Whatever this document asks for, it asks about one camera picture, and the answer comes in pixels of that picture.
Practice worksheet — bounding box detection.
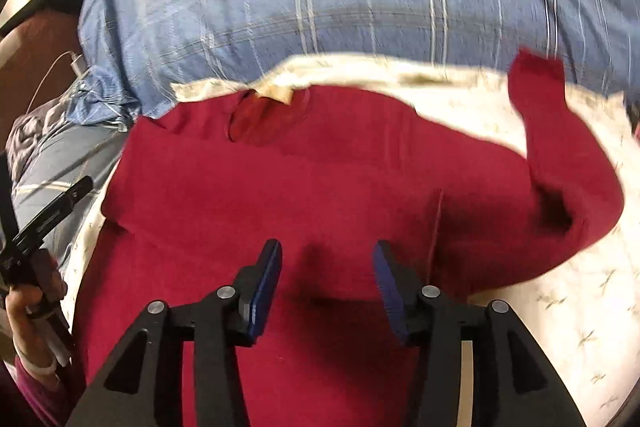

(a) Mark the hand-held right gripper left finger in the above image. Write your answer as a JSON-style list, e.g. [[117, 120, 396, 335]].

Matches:
[[65, 238, 283, 427]]

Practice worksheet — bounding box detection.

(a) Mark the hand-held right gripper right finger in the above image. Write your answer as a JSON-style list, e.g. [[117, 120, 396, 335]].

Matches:
[[372, 240, 586, 427]]

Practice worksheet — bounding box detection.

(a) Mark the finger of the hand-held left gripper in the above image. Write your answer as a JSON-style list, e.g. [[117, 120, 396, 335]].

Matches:
[[11, 176, 95, 253]]

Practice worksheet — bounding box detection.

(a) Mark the red sweater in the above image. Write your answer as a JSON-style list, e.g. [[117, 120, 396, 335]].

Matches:
[[72, 47, 626, 427]]

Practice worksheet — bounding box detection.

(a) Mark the person's left forearm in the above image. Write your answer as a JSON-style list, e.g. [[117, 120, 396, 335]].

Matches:
[[0, 347, 88, 427]]

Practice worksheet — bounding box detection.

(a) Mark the person's left hand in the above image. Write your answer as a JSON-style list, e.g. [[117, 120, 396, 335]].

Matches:
[[4, 252, 68, 375]]

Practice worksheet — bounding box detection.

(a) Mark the grey striped duvet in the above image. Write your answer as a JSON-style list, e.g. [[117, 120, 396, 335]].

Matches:
[[10, 107, 138, 278]]

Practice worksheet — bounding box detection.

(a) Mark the grey crumpled cloth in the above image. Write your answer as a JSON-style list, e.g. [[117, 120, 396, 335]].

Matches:
[[9, 97, 71, 180]]

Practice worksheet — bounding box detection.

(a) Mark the white charger plug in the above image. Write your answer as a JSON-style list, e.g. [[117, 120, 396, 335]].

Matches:
[[70, 52, 92, 78]]

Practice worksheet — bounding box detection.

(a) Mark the brown wooden headboard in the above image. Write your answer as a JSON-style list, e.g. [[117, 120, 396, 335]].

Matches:
[[0, 7, 87, 148]]

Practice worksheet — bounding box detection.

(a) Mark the cream floral pillow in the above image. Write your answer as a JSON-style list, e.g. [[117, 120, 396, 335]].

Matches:
[[55, 52, 640, 427]]

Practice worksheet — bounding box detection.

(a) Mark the white charger cable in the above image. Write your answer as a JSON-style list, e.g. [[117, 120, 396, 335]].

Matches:
[[26, 51, 76, 114]]

